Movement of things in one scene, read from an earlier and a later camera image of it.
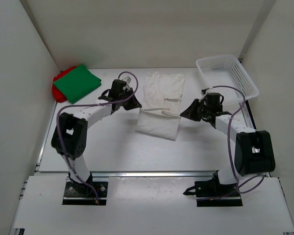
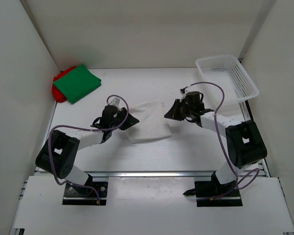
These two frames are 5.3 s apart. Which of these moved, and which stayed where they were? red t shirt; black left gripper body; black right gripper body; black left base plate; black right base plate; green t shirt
Moved: black left gripper body; black right gripper body
Stayed: black right base plate; red t shirt; black left base plate; green t shirt
